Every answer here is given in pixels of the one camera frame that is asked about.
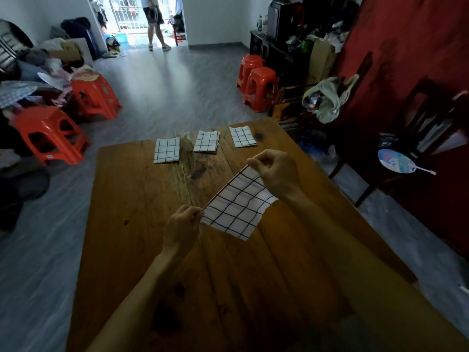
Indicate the person's left hand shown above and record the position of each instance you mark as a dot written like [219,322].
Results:
[180,230]

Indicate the person's right hand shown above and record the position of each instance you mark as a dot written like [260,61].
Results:
[278,174]

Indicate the person's left fingers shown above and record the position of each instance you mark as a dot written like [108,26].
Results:
[192,215]

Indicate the person's right fingers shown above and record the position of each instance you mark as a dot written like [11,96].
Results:
[262,161]

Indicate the white black-checked cloth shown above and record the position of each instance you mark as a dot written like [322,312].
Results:
[166,150]
[238,207]
[206,141]
[242,136]

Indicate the person's right forearm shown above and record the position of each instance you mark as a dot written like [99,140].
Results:
[366,274]

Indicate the person's left forearm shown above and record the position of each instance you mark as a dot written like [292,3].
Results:
[137,300]

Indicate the folded white black-checked cloth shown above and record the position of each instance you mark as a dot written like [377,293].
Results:
[166,150]
[242,136]
[206,141]

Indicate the wooden table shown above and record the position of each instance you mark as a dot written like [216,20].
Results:
[227,260]

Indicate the orange plastic stool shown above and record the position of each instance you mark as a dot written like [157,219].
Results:
[261,87]
[249,69]
[49,133]
[96,95]

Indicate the beige cloth bag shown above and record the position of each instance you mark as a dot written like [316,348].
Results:
[329,97]

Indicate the black cabinet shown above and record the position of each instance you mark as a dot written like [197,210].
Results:
[273,53]

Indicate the brown paper bag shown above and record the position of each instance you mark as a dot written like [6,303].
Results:
[320,60]

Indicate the round colourful hand fan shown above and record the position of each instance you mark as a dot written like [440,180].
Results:
[397,161]

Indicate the black appliance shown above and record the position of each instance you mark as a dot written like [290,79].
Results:
[280,18]

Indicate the dark wooden chair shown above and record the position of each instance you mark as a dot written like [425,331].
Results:
[421,135]

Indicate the red curtain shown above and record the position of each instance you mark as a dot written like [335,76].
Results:
[414,87]

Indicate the dark blue suitcase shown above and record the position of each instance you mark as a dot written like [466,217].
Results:
[81,34]

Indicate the pile of clothes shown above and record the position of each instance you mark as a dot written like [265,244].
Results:
[33,69]

